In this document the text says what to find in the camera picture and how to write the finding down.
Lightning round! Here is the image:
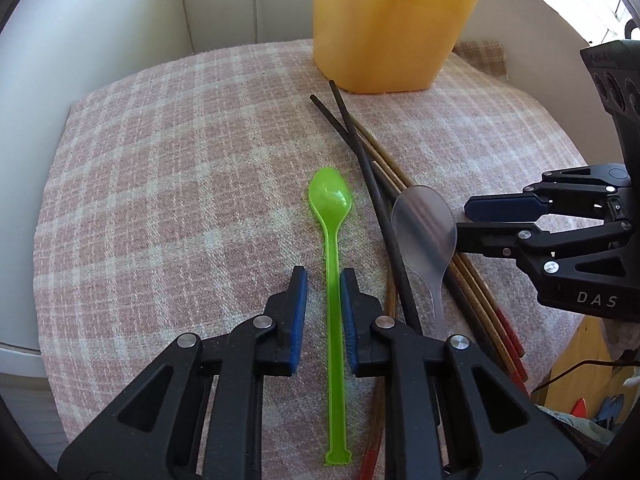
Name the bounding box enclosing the green plastic spoon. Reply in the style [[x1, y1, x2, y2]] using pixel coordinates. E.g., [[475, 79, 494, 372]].
[[307, 166, 354, 466]]

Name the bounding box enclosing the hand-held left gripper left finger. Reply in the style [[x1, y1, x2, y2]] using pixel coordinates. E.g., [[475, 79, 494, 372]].
[[57, 266, 308, 480]]

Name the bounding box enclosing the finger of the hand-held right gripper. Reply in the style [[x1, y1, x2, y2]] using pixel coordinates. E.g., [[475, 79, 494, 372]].
[[455, 220, 640, 323], [464, 162, 633, 225]]

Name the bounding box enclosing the thin black cable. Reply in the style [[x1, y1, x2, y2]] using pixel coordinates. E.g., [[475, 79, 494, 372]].
[[531, 357, 640, 395]]

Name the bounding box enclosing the light wooden panel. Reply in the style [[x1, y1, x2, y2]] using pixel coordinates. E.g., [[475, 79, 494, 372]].
[[549, 316, 628, 417]]

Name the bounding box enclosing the yellow plastic container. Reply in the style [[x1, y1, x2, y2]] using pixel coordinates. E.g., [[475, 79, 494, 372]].
[[312, 0, 492, 95]]

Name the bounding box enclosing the pink plaid cloth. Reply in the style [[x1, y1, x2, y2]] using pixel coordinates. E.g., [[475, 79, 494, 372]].
[[32, 39, 601, 480]]

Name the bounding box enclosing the clear plastic spoon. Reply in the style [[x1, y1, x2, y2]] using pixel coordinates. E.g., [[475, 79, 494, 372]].
[[390, 185, 458, 343]]

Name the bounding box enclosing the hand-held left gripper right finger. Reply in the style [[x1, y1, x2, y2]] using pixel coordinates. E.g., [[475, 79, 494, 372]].
[[340, 269, 586, 480]]

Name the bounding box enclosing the black chopstick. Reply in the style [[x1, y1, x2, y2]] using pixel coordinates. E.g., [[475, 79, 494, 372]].
[[327, 80, 422, 335], [310, 94, 506, 361]]

